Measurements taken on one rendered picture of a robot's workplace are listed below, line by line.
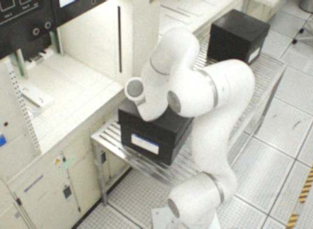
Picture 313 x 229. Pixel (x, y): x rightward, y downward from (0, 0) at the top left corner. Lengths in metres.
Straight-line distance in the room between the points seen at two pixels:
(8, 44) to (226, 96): 0.68
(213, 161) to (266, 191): 1.64
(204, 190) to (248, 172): 1.57
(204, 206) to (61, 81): 1.10
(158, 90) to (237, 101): 0.32
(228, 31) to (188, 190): 1.23
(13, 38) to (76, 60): 0.87
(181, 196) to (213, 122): 0.26
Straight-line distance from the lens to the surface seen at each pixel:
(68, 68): 1.83
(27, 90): 1.70
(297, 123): 3.02
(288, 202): 2.49
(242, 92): 0.75
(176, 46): 0.77
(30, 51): 1.84
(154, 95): 1.01
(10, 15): 1.03
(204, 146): 0.81
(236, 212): 2.31
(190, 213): 0.94
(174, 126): 1.30
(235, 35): 1.94
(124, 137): 1.50
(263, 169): 2.57
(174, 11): 2.39
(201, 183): 0.96
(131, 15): 1.39
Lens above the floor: 1.99
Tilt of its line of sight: 47 degrees down
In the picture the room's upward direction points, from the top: 5 degrees clockwise
